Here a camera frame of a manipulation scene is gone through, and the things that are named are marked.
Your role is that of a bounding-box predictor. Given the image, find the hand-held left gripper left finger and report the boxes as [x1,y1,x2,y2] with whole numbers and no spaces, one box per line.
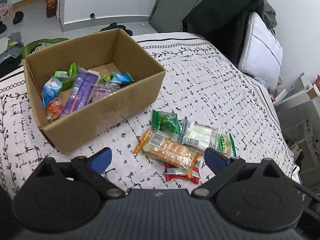
[32,147,126,201]

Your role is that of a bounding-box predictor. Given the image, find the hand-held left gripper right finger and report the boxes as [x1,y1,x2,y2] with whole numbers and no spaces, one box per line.
[191,147,288,200]

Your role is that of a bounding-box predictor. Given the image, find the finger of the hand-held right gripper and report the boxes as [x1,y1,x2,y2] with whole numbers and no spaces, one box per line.
[291,180,320,202]

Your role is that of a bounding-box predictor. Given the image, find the green and white snack packet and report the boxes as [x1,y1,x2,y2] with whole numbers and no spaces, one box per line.
[217,133,237,158]

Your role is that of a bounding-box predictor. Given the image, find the clear packet of white snacks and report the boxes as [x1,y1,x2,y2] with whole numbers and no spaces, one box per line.
[181,120,219,150]

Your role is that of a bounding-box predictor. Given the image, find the brown cardboard box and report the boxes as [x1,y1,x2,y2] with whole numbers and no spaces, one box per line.
[24,28,167,155]

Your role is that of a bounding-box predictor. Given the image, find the red snack packet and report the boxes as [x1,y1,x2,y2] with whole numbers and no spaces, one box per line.
[164,162,201,185]

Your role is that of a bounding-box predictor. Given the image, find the orange cracker packet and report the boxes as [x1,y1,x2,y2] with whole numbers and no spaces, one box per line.
[134,129,203,168]

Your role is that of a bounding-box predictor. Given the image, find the dark green snack packet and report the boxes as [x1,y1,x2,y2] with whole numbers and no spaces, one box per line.
[152,110,182,135]

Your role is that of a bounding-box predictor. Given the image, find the small lilac snack packet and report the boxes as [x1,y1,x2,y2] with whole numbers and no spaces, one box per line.
[91,82,120,103]

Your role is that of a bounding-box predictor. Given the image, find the small orange snack packet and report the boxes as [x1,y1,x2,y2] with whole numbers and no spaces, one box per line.
[46,97,64,120]

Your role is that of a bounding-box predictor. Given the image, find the long purple snack packet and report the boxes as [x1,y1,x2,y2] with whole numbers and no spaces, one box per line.
[61,66,100,115]

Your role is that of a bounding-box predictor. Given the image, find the blue snack packet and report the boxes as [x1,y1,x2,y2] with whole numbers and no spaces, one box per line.
[42,76,63,109]
[110,72,134,84]

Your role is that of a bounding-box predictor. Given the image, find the light green snack packet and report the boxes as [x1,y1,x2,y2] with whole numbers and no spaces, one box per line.
[54,62,78,90]

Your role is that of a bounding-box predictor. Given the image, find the white patterned bedspread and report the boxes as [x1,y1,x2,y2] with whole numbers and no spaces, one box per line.
[0,32,300,201]

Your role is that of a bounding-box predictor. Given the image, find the white desk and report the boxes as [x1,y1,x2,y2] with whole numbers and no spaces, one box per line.
[274,74,320,157]

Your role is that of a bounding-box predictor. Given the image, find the white pillow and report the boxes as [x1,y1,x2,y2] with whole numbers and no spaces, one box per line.
[237,11,283,93]

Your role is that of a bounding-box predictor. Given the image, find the green cartoon floor mat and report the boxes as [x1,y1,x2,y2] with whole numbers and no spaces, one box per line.
[19,38,69,60]

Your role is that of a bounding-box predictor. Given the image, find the black slipper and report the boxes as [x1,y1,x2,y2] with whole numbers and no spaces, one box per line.
[100,22,119,32]
[117,24,134,37]

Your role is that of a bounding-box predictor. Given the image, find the blue jeans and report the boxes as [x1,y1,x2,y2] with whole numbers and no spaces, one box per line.
[0,32,24,63]

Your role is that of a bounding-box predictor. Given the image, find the black jacket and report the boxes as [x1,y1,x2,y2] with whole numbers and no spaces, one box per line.
[182,0,263,65]

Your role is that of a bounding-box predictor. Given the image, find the grey door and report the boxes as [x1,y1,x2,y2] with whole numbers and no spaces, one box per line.
[149,0,222,33]

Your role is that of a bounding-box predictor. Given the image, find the white metal rack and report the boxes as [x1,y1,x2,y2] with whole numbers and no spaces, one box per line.
[57,0,68,32]

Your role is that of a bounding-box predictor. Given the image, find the grey hoodie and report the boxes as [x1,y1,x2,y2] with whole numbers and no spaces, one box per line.
[250,0,277,29]

